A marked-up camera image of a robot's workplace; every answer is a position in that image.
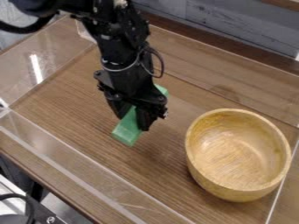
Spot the brown wooden bowl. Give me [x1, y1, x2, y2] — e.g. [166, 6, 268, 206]
[184, 108, 292, 202]

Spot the green rectangular block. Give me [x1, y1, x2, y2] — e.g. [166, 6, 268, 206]
[110, 83, 171, 148]

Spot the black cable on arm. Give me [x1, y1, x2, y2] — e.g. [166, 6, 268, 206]
[138, 46, 166, 80]

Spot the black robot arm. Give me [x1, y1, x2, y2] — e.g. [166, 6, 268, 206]
[0, 0, 167, 131]

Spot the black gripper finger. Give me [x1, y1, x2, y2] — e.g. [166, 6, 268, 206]
[135, 107, 158, 131]
[107, 100, 132, 119]

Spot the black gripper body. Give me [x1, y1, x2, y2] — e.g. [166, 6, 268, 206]
[94, 57, 167, 118]

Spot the black cable lower left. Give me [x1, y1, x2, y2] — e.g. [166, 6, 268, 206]
[0, 193, 39, 224]

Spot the clear acrylic enclosure wall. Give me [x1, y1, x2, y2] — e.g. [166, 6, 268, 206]
[0, 17, 299, 224]

